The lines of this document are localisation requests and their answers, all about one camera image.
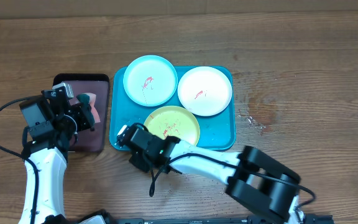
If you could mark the teal plastic tray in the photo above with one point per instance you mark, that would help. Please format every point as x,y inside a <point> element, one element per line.
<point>218,132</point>

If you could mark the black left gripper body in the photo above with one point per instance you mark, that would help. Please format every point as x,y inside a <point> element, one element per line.
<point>75,121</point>

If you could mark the yellow plate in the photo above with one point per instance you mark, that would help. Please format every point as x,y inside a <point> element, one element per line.
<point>174,121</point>

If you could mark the pink green sponge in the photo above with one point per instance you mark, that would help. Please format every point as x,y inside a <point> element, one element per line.
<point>90,98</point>

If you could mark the white plate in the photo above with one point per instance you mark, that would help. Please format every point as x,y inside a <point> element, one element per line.
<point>204,91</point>

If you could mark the black tray with pink water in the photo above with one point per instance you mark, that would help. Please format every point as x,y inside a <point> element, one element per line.
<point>97,87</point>

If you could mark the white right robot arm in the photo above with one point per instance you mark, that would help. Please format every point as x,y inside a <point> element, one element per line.
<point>252,178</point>

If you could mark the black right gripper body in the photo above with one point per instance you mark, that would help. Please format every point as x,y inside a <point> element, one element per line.
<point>144,162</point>

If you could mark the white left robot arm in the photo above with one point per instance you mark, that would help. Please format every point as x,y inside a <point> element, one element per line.
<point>51,126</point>

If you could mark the light blue plate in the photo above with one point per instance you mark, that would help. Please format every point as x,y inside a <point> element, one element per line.
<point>150,80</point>

